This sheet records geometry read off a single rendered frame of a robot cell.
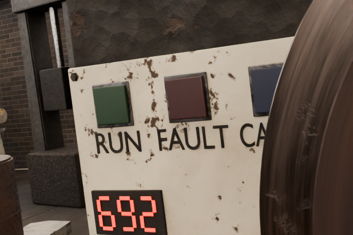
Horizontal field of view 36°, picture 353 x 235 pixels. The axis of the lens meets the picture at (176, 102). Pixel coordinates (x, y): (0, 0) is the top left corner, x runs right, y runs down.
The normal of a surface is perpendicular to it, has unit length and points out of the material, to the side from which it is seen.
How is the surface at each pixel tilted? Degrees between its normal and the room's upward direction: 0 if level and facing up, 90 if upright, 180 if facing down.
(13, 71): 90
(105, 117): 90
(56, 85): 90
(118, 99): 90
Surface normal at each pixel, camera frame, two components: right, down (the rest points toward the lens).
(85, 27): -0.47, 0.11
